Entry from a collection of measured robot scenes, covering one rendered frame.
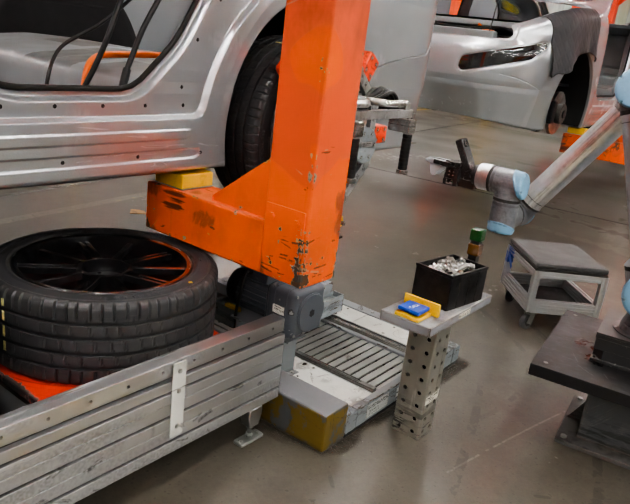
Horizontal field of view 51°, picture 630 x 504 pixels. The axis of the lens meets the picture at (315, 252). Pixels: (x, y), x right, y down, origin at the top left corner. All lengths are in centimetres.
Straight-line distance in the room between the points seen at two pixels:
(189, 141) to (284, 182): 42
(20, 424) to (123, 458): 33
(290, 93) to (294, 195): 27
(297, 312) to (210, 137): 63
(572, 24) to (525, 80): 51
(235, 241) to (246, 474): 67
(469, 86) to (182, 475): 350
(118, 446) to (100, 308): 34
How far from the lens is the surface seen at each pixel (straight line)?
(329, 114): 177
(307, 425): 210
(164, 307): 178
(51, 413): 155
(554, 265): 322
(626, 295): 217
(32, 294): 181
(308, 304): 220
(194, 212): 211
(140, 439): 176
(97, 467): 171
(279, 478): 199
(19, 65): 276
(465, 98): 481
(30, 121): 183
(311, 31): 177
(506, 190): 229
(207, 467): 201
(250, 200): 196
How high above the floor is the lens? 120
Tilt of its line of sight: 18 degrees down
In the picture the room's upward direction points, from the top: 7 degrees clockwise
